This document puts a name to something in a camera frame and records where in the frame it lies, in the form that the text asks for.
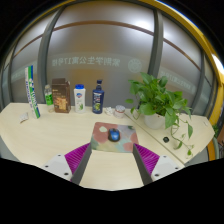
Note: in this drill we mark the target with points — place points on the small white lidded jar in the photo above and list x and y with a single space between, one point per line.
119 111

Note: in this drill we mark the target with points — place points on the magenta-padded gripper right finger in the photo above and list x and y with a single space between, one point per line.
151 161

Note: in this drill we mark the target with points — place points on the small black desk grommet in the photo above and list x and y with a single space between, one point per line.
165 139

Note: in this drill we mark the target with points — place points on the blue computer mouse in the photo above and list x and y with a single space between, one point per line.
114 134

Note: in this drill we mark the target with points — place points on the dark blue pump bottle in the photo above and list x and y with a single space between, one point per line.
98 97

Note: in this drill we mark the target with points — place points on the brown snack box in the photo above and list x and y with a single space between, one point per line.
61 95

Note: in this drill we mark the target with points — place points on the white green shuttlecock tube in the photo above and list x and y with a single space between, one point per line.
32 91

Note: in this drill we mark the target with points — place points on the potted green plant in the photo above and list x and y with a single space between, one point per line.
156 103

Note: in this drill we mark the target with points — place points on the floral print mouse pad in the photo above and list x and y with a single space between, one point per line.
115 137

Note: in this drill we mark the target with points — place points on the white body wash bottle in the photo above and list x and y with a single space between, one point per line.
79 98

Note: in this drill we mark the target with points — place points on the small white patterned packet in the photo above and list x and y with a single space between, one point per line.
23 117

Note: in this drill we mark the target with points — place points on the clear green-label drink bottle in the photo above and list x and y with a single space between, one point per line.
49 98

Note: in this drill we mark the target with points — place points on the crumpled white tissue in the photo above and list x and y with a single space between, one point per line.
109 111

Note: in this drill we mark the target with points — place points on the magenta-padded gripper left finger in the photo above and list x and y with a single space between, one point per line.
71 161

